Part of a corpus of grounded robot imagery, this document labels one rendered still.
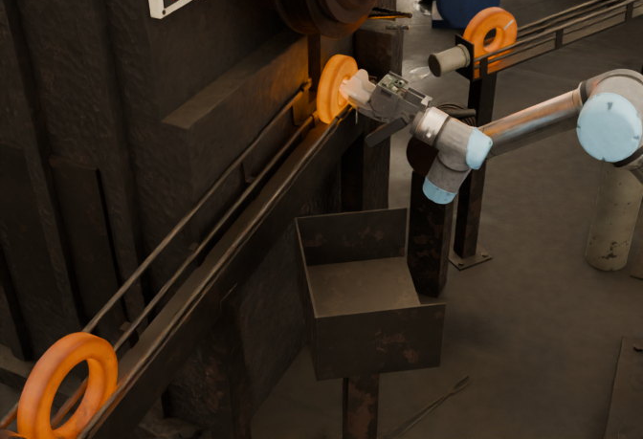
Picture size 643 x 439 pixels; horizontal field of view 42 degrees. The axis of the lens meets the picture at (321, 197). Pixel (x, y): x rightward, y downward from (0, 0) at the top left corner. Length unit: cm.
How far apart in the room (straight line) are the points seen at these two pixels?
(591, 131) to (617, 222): 91
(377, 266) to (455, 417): 67
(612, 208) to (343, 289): 116
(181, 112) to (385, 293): 48
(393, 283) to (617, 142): 48
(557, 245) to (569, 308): 29
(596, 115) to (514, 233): 113
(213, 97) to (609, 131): 73
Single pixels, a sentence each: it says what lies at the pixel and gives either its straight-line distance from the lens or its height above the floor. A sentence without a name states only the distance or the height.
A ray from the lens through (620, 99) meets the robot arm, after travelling 163.
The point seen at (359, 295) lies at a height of 60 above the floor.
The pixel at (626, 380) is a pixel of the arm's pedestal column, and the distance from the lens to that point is 227.
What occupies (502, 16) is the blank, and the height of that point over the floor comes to 76.
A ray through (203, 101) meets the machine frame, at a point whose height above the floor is 87.
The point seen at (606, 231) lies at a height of 14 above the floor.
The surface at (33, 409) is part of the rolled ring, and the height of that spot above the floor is 71.
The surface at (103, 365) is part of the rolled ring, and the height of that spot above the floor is 67.
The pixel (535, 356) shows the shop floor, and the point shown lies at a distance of 229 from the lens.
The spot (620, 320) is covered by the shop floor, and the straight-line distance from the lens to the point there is 246.
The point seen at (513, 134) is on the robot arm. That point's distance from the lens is 186.
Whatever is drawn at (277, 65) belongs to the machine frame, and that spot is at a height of 85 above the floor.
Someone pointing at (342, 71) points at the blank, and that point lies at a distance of 182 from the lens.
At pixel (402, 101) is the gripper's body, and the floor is 75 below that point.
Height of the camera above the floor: 159
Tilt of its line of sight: 34 degrees down
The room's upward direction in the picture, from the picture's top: 1 degrees counter-clockwise
